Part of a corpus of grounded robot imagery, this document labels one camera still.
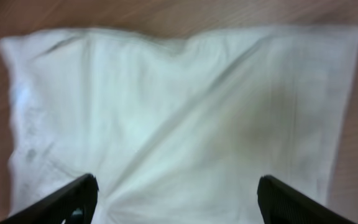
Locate beige khaki shorts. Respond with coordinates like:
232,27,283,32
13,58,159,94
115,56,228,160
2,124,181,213
0,26,358,223

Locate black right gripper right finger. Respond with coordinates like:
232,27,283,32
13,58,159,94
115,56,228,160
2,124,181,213
257,175,354,224

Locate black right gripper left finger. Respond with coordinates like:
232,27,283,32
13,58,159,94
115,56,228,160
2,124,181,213
0,174,99,224

